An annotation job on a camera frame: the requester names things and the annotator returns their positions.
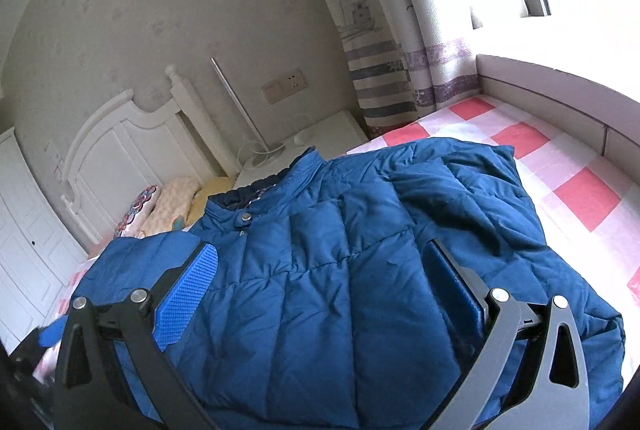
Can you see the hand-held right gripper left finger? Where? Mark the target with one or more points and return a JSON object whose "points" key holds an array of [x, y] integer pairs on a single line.
{"points": [[185, 295]]}

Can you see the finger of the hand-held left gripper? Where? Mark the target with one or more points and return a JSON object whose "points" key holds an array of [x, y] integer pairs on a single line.
{"points": [[51, 334]]}

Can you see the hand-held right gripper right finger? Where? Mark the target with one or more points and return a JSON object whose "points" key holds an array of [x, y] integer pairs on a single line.
{"points": [[457, 280]]}

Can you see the blue puffer jacket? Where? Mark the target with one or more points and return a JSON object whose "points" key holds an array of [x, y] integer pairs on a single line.
{"points": [[325, 285]]}

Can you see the floral print pillow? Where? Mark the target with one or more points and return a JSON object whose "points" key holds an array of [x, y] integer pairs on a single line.
{"points": [[137, 210]]}

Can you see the yellow pillow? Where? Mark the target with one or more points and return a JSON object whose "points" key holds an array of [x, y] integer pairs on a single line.
{"points": [[212, 190]]}

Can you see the white panelled door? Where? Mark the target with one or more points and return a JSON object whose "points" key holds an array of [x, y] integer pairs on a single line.
{"points": [[25, 220]]}

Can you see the red white checked blanket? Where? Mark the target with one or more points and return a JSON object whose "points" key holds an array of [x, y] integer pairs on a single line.
{"points": [[575, 190]]}

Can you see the white wooden headboard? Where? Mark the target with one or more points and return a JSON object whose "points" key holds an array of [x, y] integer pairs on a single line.
{"points": [[125, 150]]}

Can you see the white nightstand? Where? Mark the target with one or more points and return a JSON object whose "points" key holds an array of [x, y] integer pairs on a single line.
{"points": [[330, 135]]}

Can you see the beige window ledge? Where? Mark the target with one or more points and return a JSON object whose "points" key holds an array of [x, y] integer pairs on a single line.
{"points": [[550, 95]]}

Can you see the striped printed curtain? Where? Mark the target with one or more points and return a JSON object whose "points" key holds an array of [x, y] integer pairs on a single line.
{"points": [[380, 85]]}

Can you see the beige wall socket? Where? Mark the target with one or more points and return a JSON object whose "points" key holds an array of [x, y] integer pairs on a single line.
{"points": [[285, 85]]}

